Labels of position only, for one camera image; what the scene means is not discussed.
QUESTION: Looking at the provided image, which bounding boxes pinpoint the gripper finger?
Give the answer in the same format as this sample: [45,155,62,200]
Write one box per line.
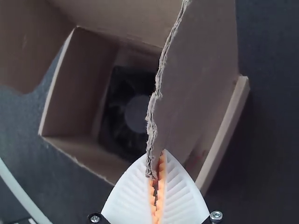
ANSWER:
[156,148,224,224]
[88,156,157,224]

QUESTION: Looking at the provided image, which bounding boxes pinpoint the cardboard box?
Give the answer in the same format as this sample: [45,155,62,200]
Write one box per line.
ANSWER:
[0,0,250,196]

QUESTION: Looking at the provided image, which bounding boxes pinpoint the black square fan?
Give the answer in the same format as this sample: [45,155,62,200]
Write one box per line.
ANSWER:
[97,65,159,164]

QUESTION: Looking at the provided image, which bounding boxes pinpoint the black mat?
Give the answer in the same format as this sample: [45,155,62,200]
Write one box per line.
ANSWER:
[0,0,299,224]

